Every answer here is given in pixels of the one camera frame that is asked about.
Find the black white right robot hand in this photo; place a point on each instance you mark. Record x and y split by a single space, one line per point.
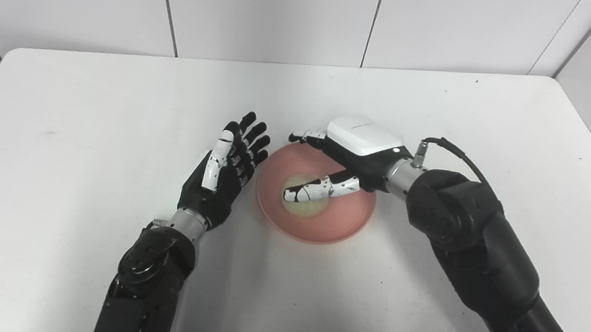
368 146

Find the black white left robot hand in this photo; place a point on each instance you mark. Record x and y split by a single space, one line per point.
211 201

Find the pink round plate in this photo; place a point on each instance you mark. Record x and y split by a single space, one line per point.
333 224

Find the cream steamed bun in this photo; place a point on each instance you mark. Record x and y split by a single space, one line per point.
310 210

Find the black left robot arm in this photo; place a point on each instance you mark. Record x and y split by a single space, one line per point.
145 287

